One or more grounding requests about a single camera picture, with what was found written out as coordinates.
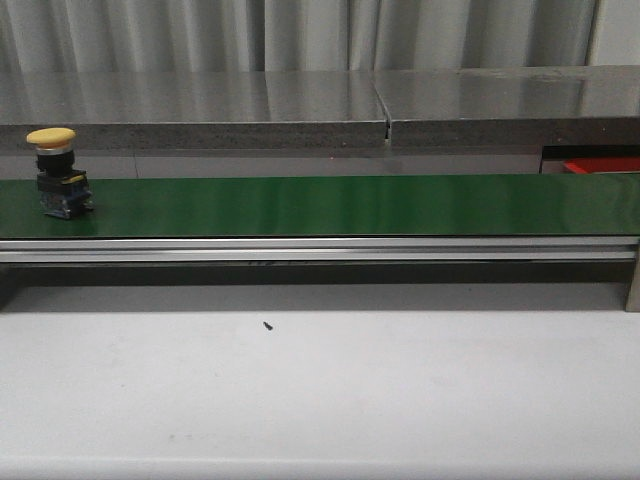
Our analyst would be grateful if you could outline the yellow push button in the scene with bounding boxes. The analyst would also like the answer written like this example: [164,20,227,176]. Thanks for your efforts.
[26,127,94,220]

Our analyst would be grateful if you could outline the green conveyor belt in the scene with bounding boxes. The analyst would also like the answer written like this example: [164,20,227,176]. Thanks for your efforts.
[1,174,639,239]

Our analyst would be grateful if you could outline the left grey stone countertop slab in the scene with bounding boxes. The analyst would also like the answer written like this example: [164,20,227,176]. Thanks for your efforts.
[1,72,387,150]

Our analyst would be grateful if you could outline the grey stone countertop slab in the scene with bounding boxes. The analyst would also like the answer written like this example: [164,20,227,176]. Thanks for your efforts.
[1,72,387,150]
[373,66,639,148]

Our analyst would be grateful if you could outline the red plastic tray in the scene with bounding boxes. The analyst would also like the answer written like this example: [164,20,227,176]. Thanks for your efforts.
[563,157,640,174]

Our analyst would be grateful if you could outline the right grey stone countertop slab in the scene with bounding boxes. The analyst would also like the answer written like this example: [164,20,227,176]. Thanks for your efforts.
[373,66,639,148]

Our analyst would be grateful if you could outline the white pleated curtain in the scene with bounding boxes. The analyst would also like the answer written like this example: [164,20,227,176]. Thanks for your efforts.
[1,1,598,73]

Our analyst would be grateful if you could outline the aluminium conveyor frame rail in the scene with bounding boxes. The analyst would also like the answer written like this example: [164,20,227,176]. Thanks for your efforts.
[1,236,639,263]

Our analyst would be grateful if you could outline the steel conveyor support bracket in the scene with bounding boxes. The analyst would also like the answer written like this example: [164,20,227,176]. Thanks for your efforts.
[619,241,639,313]

